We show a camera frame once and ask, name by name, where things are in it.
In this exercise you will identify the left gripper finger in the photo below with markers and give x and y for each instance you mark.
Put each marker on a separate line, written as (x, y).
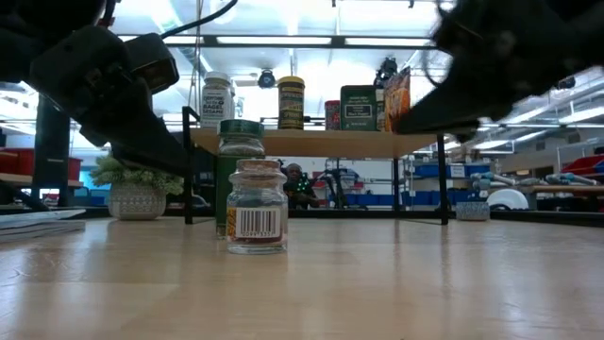
(141, 146)

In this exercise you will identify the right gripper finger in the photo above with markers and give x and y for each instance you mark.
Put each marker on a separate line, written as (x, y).
(448, 118)

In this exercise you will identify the orange taco seasoning pouch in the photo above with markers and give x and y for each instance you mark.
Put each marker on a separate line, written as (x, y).
(397, 99)

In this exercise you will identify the tan-lid seasoning jar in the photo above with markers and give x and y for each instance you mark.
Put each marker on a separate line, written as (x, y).
(380, 111)

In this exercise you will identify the green black pepper tin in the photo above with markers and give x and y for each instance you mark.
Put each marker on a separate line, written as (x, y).
(358, 108)

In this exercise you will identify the green-lid oregano glass jar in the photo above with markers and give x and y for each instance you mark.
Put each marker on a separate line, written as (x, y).
(238, 141)

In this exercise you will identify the yellow-lid onion spice bottle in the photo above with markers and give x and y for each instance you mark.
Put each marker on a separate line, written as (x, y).
(291, 104)

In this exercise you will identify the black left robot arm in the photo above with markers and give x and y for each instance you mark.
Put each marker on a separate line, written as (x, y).
(28, 28)

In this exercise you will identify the green plant in patterned pot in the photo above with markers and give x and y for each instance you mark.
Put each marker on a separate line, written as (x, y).
(137, 200)

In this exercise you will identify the blue storage bin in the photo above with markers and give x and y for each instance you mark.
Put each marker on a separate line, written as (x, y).
(434, 171)

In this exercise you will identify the red storage bin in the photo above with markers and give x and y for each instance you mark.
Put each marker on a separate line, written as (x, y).
(16, 163)
(582, 165)
(75, 169)

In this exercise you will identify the black mounted device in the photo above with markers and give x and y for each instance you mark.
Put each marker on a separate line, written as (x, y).
(387, 71)

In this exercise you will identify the small patterned ceramic pot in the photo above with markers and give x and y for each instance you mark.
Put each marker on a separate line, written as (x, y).
(473, 211)

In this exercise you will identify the white round disc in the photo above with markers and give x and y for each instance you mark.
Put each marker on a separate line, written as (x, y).
(507, 199)

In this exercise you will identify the small cork-stoppered glass jar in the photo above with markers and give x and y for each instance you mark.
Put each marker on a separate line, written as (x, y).
(257, 222)

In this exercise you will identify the person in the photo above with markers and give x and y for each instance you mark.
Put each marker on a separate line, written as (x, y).
(296, 186)

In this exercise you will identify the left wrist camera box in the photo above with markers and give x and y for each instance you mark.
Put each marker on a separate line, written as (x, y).
(151, 61)

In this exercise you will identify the wooden shelf with black frame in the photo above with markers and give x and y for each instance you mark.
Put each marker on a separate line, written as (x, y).
(321, 144)

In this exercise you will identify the black hanging camera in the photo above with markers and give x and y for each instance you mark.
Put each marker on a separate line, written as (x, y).
(266, 79)

